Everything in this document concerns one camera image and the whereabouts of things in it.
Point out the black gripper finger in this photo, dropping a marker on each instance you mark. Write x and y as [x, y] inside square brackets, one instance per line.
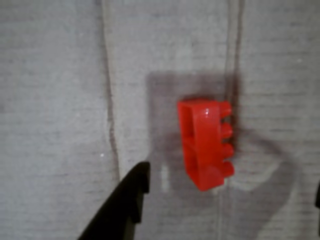
[318, 195]
[120, 205]

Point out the red lego block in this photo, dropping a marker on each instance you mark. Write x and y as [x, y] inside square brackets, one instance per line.
[205, 140]

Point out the brown cardboard sheet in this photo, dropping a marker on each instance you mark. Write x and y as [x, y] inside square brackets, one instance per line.
[50, 75]

